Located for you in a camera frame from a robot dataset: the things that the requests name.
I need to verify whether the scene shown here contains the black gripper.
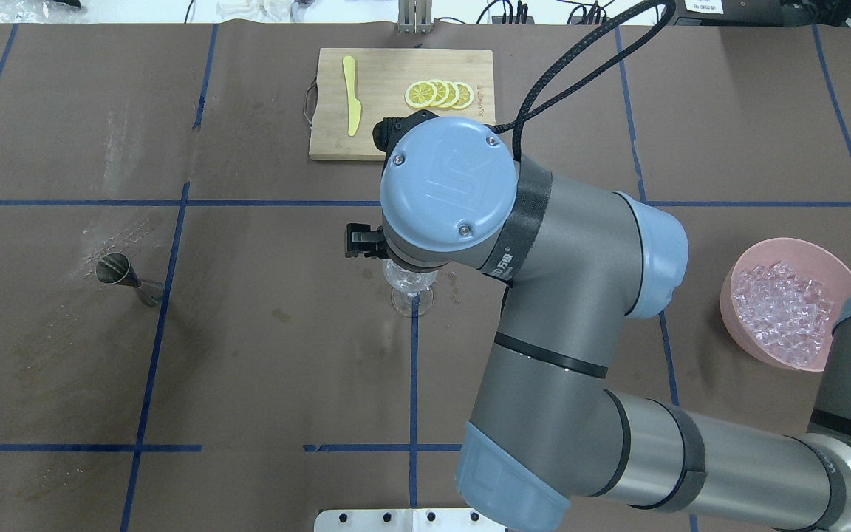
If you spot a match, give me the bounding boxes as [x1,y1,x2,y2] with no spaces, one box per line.
[344,223,389,259]

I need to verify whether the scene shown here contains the steel double jigger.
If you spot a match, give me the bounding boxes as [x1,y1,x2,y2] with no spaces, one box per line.
[95,252,166,307]

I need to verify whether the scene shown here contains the clear ice cubes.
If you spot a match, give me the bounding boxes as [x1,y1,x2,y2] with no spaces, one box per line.
[729,262,834,368]

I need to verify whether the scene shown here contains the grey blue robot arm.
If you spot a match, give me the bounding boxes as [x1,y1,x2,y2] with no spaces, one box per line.
[345,111,851,531]

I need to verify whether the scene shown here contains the clear wine glass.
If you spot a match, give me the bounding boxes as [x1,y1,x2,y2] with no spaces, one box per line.
[381,259,439,318]

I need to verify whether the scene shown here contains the yellow plastic knife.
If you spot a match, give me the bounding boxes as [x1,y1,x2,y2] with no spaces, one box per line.
[342,56,363,137]

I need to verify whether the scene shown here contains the bamboo cutting board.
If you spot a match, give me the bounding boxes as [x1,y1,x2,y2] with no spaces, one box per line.
[308,47,496,161]

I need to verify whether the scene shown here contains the lemon slice one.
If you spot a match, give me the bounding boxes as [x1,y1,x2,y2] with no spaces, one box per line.
[404,81,439,109]

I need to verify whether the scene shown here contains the lemon slice two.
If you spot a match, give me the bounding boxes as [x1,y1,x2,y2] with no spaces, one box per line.
[428,80,446,108]

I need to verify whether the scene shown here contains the lemon slice three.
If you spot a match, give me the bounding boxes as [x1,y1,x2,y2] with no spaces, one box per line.
[439,81,460,109]

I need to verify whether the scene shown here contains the lemon slice four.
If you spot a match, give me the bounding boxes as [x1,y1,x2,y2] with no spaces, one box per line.
[451,81,475,110]

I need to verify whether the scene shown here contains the white crumpled cloth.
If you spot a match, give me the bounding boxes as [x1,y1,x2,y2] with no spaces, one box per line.
[216,1,297,24]

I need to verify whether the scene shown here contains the pink bowl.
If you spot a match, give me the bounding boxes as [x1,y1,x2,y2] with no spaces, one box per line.
[719,238,851,372]

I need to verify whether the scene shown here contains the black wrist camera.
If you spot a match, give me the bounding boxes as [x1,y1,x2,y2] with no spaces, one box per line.
[372,110,438,154]

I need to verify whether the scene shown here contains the aluminium frame post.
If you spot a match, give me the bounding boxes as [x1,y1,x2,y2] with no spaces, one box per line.
[397,0,434,35]

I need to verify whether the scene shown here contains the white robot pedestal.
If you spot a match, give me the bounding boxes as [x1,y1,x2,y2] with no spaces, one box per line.
[313,508,509,531]

